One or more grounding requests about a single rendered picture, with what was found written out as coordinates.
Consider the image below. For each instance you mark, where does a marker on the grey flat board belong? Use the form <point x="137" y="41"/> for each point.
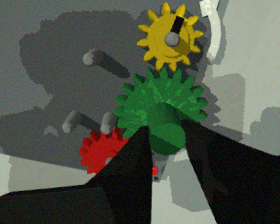
<point x="62" y="64"/>

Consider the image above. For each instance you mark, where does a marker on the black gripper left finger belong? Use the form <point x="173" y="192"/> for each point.
<point x="121" y="193"/>

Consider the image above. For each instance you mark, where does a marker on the red gear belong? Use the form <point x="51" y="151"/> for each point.
<point x="100" y="147"/>

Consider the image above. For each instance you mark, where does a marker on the yellow gear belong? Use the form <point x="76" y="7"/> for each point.
<point x="156" y="37"/>

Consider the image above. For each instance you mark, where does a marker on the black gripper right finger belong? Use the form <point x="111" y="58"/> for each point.
<point x="241" y="183"/>

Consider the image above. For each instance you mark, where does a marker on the white curved arrow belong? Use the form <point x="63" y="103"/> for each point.
<point x="208" y="7"/>

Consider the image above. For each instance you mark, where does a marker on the green gear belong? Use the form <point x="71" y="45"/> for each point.
<point x="160" y="102"/>

